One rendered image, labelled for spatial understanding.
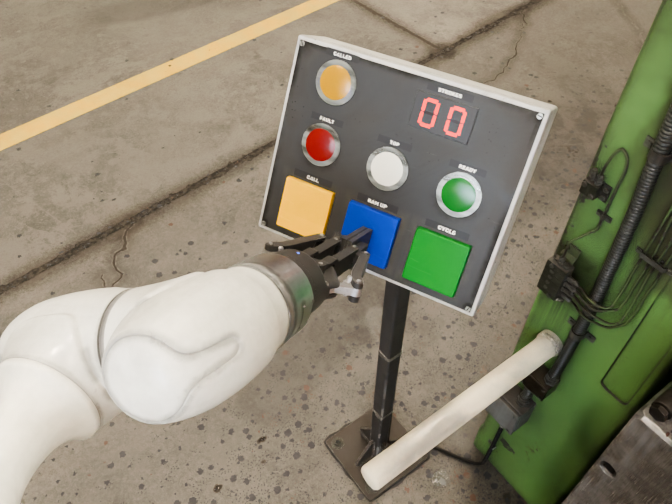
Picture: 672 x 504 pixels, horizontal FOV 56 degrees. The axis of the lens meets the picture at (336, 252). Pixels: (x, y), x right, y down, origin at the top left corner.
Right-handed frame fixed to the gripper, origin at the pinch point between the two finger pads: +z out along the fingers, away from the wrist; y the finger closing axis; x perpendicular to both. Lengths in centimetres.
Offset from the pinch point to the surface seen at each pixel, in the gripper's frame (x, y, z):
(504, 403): -42, 26, 51
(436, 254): 1.5, 9.9, 3.6
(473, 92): 22.1, 7.8, 4.3
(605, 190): 12.4, 26.5, 25.5
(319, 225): -1.0, -7.0, 3.6
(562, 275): -4.2, 25.8, 32.2
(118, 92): -35, -170, 145
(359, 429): -78, -6, 68
